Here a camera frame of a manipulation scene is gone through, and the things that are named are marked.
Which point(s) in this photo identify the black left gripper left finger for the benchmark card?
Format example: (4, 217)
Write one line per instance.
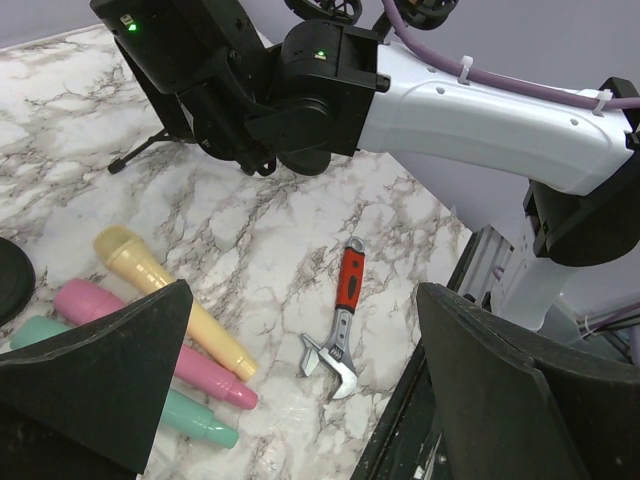
(86, 403)

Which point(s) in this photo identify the aluminium mounting rail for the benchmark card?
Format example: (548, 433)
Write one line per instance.
(492, 265)

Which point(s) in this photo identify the red-handled adjustable wrench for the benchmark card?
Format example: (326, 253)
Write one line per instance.
(334, 353)

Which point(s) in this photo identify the mint green toy microphone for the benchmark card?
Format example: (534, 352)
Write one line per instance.
(180, 412)

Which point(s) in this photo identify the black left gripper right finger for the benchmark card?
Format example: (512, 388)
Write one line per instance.
(517, 405)

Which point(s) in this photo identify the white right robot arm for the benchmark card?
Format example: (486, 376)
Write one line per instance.
(332, 88)

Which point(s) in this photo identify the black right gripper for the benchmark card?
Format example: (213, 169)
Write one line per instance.
(207, 56)

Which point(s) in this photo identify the pink toy microphone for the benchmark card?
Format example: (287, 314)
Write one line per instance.
(81, 302)

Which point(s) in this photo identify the black round-base stand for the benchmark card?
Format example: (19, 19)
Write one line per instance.
(17, 282)

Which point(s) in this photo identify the yellow toy microphone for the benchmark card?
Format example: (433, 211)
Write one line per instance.
(127, 255)

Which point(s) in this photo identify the black tripod shock-mount stand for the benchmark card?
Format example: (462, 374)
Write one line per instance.
(145, 147)

